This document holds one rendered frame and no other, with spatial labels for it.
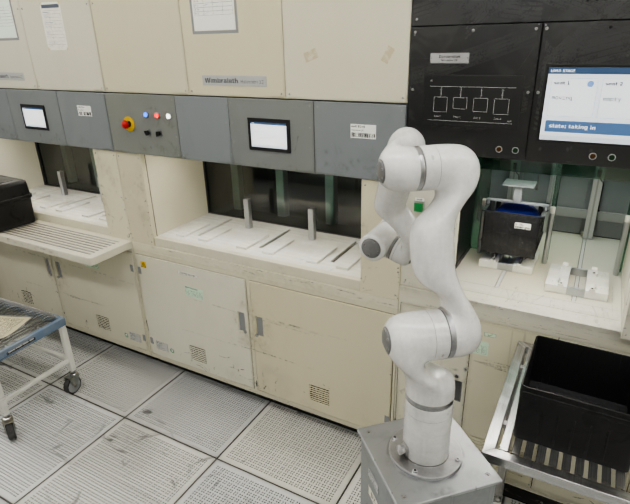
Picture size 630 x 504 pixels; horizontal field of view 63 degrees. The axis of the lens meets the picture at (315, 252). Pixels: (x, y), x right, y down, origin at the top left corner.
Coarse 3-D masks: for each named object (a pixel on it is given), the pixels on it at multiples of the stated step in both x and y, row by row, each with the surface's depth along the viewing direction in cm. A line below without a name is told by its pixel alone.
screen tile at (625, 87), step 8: (608, 80) 144; (616, 80) 143; (624, 80) 142; (608, 88) 145; (616, 88) 144; (624, 88) 143; (600, 96) 146; (600, 104) 147; (608, 104) 146; (616, 104) 145; (624, 104) 144; (600, 112) 148; (608, 112) 147; (616, 112) 146; (624, 112) 145
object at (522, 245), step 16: (496, 208) 223; (544, 208) 206; (496, 224) 206; (512, 224) 203; (528, 224) 200; (496, 240) 208; (512, 240) 205; (528, 240) 202; (496, 256) 217; (528, 256) 204
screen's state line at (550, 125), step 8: (552, 120) 154; (552, 128) 155; (560, 128) 154; (568, 128) 153; (576, 128) 152; (584, 128) 151; (592, 128) 150; (600, 128) 149; (608, 128) 148; (616, 128) 147; (624, 128) 146
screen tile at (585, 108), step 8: (552, 80) 151; (560, 80) 150; (568, 80) 149; (576, 80) 148; (584, 80) 147; (552, 88) 151; (560, 88) 150; (568, 88) 149; (576, 88) 148; (584, 88) 148; (592, 88) 147; (584, 96) 148; (592, 96) 147; (552, 104) 153; (560, 104) 152; (568, 104) 151; (576, 104) 150; (584, 104) 149; (592, 104) 148; (552, 112) 154; (560, 112) 153; (568, 112) 152; (576, 112) 151; (584, 112) 150; (592, 112) 149
